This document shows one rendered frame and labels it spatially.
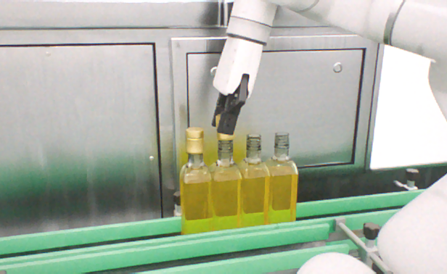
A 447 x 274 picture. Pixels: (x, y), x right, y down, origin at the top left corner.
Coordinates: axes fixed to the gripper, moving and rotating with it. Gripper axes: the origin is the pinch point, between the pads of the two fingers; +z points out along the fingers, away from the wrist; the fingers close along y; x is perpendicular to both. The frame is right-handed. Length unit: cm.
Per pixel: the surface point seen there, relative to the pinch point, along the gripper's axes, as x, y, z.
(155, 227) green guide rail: -7.1, -3.5, 25.2
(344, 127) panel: 33.5, -12.2, -1.7
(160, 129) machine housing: -8.7, -15.3, 7.9
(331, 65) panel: 25.3, -12.3, -14.7
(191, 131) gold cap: -5.9, 0.8, 3.1
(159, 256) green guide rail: -7.2, 6.1, 25.9
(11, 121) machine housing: -38.0, -16.7, 12.3
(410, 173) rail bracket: 48.9, -4.2, 4.5
